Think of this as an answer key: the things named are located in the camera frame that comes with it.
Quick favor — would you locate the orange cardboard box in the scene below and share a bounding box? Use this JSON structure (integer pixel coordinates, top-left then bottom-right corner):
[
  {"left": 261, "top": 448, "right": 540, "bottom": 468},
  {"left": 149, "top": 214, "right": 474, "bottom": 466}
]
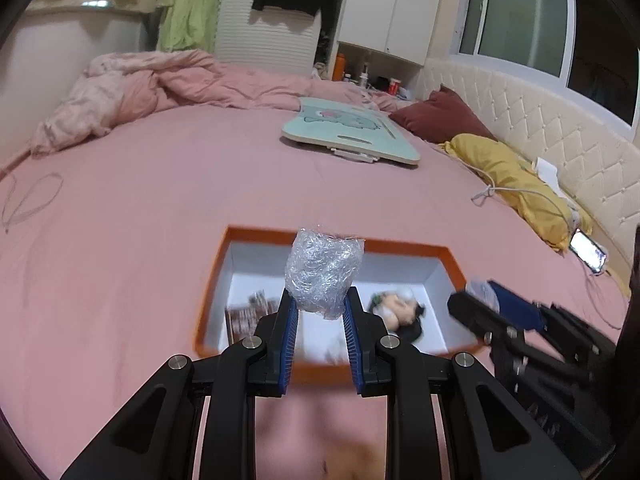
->
[{"left": 194, "top": 225, "right": 481, "bottom": 376}]

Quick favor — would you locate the cream tufted headboard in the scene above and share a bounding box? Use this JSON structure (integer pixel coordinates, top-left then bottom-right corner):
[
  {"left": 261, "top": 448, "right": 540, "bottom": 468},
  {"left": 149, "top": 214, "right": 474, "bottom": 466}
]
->
[{"left": 415, "top": 55, "right": 640, "bottom": 301}]

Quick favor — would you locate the smartphone with lit screen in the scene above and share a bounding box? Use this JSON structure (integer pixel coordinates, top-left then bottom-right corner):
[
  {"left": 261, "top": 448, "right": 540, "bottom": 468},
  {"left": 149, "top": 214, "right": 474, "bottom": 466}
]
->
[{"left": 569, "top": 228, "right": 610, "bottom": 275}]

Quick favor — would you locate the green cloth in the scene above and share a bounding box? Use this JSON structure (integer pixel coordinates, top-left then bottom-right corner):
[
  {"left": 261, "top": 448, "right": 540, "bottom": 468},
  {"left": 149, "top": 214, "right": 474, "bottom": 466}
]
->
[{"left": 157, "top": 0, "right": 228, "bottom": 53}]

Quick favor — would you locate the mint green lap desk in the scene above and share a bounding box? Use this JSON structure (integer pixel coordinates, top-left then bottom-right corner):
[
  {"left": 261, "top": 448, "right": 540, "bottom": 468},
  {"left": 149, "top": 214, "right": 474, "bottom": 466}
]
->
[{"left": 280, "top": 97, "right": 421, "bottom": 166}]

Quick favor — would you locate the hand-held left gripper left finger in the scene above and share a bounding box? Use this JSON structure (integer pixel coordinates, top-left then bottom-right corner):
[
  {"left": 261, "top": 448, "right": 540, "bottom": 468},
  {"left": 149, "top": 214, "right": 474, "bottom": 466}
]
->
[{"left": 60, "top": 287, "right": 301, "bottom": 480}]

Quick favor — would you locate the thin grey cord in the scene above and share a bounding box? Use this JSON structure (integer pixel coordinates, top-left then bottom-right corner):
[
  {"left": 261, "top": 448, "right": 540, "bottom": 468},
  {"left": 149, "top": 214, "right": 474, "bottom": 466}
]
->
[{"left": 0, "top": 172, "right": 65, "bottom": 233}]

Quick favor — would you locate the clear bubble wrap bag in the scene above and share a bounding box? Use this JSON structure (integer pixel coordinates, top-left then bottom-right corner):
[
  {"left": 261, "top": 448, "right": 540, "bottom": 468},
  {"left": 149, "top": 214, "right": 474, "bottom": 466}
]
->
[{"left": 284, "top": 226, "right": 365, "bottom": 321}]

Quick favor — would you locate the large glass window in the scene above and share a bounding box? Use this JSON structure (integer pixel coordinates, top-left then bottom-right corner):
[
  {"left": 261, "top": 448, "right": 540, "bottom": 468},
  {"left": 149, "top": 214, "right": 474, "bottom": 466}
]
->
[{"left": 457, "top": 0, "right": 640, "bottom": 136}]

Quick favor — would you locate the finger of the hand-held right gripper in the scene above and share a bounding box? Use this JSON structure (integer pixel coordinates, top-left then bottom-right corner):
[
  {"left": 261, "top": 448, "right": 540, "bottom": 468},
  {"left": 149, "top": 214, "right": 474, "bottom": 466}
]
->
[
  {"left": 489, "top": 280, "right": 566, "bottom": 334},
  {"left": 447, "top": 291, "right": 516, "bottom": 346}
]

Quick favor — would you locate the brown snack packet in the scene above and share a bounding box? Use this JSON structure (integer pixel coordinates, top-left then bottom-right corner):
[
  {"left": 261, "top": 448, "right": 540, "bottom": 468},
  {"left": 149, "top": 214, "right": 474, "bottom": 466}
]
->
[{"left": 225, "top": 290, "right": 281, "bottom": 346}]

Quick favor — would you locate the pink crumpled duvet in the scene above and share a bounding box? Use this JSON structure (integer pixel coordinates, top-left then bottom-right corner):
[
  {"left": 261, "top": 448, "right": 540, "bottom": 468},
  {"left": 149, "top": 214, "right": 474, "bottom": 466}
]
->
[{"left": 30, "top": 50, "right": 401, "bottom": 156}]

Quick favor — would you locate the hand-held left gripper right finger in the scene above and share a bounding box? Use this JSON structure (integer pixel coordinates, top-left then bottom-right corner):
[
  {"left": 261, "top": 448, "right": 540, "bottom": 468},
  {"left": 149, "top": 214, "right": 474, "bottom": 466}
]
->
[{"left": 342, "top": 287, "right": 583, "bottom": 480}]

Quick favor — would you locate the pink bed sheet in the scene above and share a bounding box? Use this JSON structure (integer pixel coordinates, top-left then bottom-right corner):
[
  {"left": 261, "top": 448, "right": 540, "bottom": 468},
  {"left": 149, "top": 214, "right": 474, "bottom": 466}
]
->
[{"left": 0, "top": 105, "right": 640, "bottom": 480}]

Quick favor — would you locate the small pale blurred object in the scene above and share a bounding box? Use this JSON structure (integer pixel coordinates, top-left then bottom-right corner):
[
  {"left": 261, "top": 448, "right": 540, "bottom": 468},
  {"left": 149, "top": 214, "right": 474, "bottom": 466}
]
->
[{"left": 465, "top": 277, "right": 501, "bottom": 311}]

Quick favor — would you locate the white cabinet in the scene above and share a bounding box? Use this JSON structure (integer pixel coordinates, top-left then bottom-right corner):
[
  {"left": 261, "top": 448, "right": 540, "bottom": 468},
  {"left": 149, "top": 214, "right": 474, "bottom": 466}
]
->
[{"left": 330, "top": 0, "right": 448, "bottom": 68}]

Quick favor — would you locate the small doll figurine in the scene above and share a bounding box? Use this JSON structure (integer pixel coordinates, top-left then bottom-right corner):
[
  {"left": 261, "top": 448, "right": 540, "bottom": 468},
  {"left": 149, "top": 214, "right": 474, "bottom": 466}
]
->
[{"left": 367, "top": 287, "right": 428, "bottom": 343}]

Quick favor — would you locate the yellow pillow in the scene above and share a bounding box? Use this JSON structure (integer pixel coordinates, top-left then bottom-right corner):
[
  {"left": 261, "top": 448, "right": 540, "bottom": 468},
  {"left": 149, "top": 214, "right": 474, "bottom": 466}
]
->
[{"left": 440, "top": 133, "right": 593, "bottom": 253}]

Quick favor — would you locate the maroon pillow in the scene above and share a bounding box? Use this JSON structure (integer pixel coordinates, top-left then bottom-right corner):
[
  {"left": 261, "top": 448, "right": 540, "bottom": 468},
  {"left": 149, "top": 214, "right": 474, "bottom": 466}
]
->
[{"left": 389, "top": 85, "right": 498, "bottom": 143}]

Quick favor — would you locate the white charging cable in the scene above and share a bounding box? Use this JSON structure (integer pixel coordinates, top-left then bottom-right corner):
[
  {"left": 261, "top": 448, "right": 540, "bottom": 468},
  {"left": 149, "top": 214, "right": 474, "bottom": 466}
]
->
[{"left": 471, "top": 185, "right": 576, "bottom": 231}]

